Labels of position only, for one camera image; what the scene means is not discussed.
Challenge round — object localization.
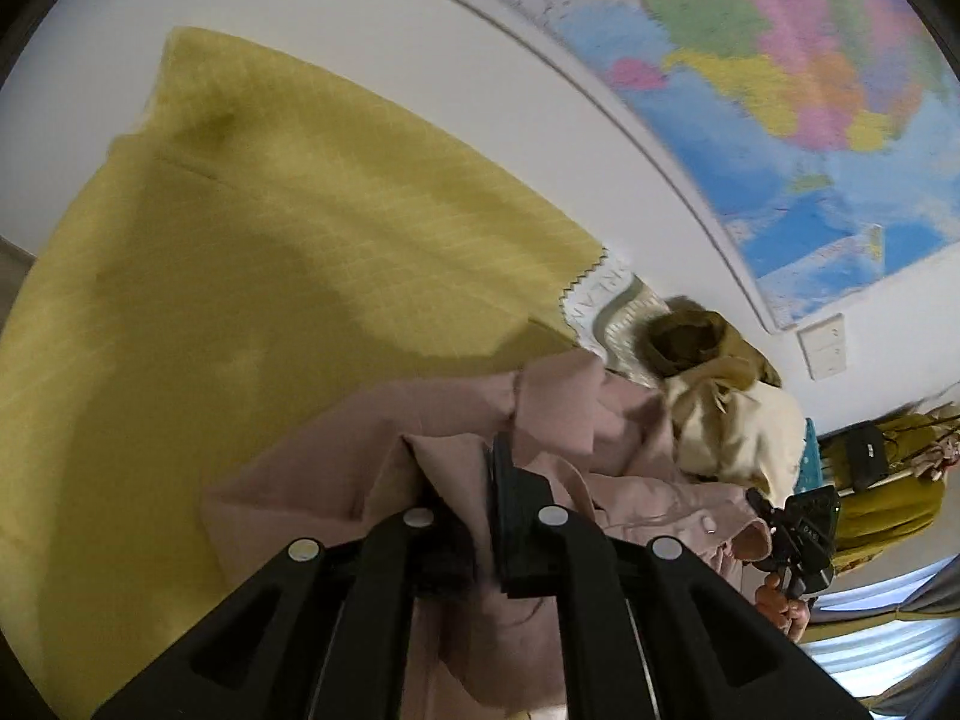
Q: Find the yellow-green cloth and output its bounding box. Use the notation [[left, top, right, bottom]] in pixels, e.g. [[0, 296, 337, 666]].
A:
[[816, 411, 947, 572]]

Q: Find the yellow quilted blanket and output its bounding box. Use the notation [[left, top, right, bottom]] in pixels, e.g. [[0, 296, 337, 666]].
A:
[[0, 26, 608, 713]]

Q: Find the pink jacket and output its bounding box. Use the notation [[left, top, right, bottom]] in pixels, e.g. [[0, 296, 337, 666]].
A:
[[201, 349, 777, 720]]

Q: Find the white printed cloth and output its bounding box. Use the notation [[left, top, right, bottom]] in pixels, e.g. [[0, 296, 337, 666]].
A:
[[558, 258, 670, 391]]

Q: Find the grey cloth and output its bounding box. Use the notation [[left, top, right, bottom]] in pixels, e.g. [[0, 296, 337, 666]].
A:
[[801, 553, 960, 720]]

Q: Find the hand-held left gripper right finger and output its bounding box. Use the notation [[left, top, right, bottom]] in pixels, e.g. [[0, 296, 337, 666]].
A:
[[490, 433, 875, 720]]

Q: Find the teal dotted cloth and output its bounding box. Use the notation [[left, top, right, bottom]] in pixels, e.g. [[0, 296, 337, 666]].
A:
[[798, 418, 827, 500]]

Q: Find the person's right hand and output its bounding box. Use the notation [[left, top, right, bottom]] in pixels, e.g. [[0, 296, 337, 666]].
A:
[[753, 568, 813, 643]]

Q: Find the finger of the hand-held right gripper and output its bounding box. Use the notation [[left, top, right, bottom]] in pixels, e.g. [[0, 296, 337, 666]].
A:
[[745, 487, 785, 542]]

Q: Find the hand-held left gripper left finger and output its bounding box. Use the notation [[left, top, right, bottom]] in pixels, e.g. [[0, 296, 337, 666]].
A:
[[94, 505, 482, 720]]

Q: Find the olive green garment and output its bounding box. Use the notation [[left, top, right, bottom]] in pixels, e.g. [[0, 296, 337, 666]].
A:
[[643, 296, 782, 392]]

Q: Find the black bag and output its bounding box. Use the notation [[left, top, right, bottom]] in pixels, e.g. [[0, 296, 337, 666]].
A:
[[843, 423, 890, 493]]

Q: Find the white wall switch panel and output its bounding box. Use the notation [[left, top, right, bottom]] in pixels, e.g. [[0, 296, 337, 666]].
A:
[[796, 314, 849, 383]]

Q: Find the cream garment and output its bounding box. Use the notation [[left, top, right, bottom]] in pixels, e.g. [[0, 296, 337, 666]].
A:
[[664, 369, 808, 494]]

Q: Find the colourful wall map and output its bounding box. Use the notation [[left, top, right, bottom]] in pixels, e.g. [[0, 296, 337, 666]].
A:
[[337, 0, 950, 331]]

